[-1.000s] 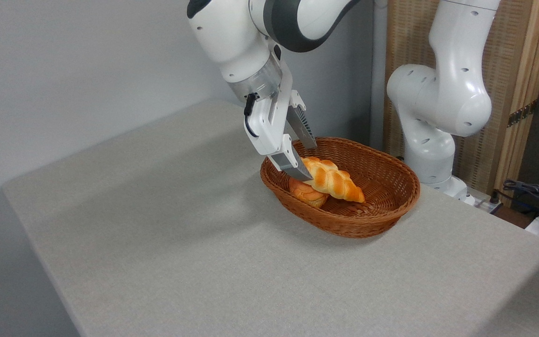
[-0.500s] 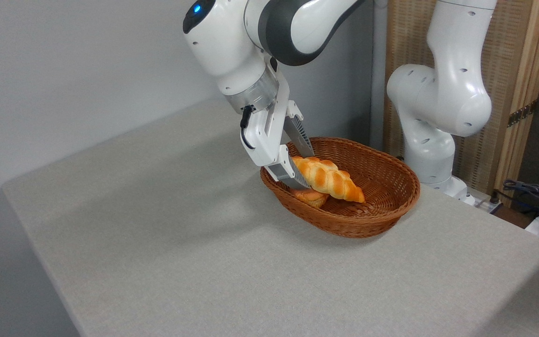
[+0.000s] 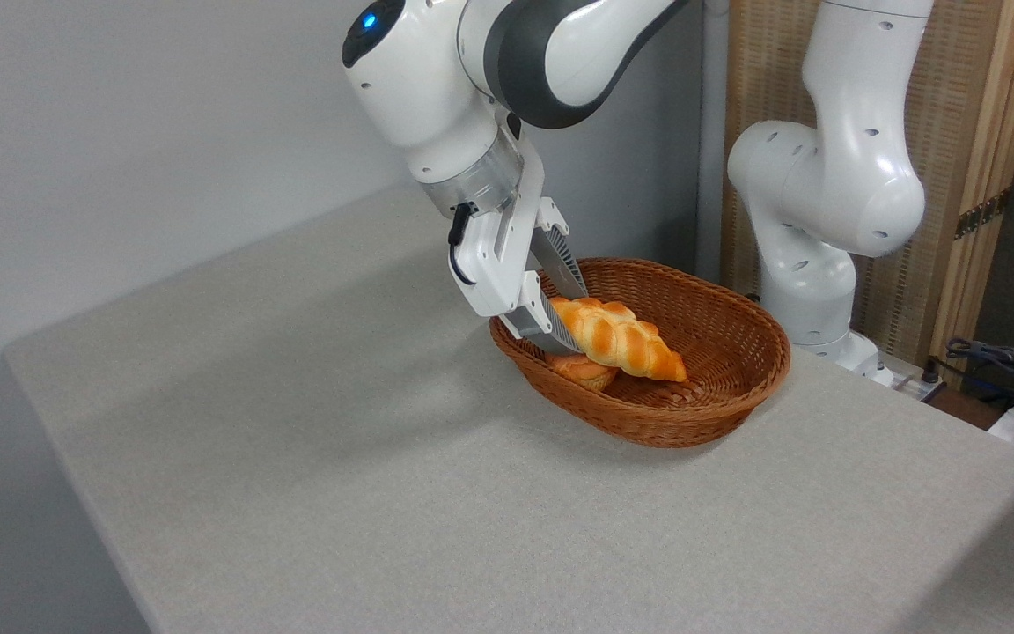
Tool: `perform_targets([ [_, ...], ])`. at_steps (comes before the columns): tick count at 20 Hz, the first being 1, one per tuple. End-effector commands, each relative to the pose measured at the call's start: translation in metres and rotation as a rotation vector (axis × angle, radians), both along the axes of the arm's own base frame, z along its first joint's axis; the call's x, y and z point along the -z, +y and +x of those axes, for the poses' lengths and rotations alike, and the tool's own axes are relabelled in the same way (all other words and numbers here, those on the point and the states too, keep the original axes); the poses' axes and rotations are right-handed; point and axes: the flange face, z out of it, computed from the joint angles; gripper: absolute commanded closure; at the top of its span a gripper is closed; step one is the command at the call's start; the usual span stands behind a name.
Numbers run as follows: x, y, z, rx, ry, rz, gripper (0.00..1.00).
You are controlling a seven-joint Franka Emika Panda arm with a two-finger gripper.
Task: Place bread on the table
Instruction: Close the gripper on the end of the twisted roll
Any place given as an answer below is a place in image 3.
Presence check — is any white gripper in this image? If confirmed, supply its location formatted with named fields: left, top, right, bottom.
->
left=448, top=132, right=590, bottom=356

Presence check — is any braided golden bread loaf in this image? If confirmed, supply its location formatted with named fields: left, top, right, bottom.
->
left=549, top=297, right=688, bottom=383

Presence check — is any round orange bread bun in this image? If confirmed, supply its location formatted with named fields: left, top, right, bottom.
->
left=547, top=352, right=621, bottom=393

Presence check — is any brown wicker basket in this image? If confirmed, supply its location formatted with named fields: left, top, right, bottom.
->
left=489, top=257, right=792, bottom=450

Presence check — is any grey tablecloth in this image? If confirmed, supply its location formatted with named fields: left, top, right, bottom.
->
left=4, top=183, right=1014, bottom=634

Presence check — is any metal screen hinge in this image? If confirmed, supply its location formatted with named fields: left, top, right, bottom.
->
left=954, top=189, right=1011, bottom=240

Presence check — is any wooden folding screen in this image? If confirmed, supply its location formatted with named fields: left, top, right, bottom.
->
left=721, top=0, right=1014, bottom=366

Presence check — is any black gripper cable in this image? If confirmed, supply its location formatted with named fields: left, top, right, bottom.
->
left=447, top=201, right=478, bottom=287

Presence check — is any dark cable bundle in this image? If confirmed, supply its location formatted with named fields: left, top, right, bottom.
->
left=945, top=337, right=1014, bottom=415

